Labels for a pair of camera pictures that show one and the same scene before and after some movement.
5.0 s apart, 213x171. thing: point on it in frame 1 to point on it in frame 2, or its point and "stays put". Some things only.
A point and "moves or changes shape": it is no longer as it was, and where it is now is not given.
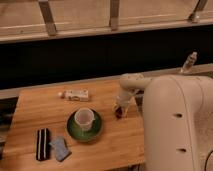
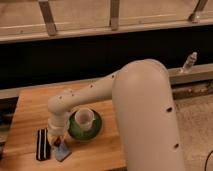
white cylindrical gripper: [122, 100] to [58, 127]
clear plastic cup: [84, 116] stays put
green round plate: [75, 131] stays put
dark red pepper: [119, 112] moves or changes shape
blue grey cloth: [61, 148] stays put
